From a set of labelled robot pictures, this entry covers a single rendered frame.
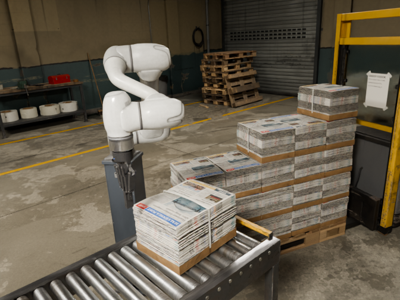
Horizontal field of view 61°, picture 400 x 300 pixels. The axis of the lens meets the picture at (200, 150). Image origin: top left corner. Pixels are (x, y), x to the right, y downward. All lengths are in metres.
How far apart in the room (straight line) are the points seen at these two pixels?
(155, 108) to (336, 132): 1.87
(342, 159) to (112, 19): 7.41
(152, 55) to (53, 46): 7.03
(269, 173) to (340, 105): 0.76
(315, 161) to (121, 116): 1.88
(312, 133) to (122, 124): 1.75
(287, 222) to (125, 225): 1.27
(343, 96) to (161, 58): 1.56
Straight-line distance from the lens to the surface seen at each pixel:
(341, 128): 2.84
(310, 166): 2.75
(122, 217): 2.35
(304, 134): 2.62
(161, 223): 1.39
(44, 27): 8.61
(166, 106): 1.20
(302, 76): 9.78
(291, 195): 2.72
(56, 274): 1.62
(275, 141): 2.47
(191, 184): 1.66
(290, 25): 9.92
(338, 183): 3.02
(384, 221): 3.33
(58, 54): 8.67
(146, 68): 1.70
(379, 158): 3.39
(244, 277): 1.54
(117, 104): 1.18
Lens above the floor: 1.72
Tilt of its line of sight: 19 degrees down
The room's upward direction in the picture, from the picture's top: 3 degrees counter-clockwise
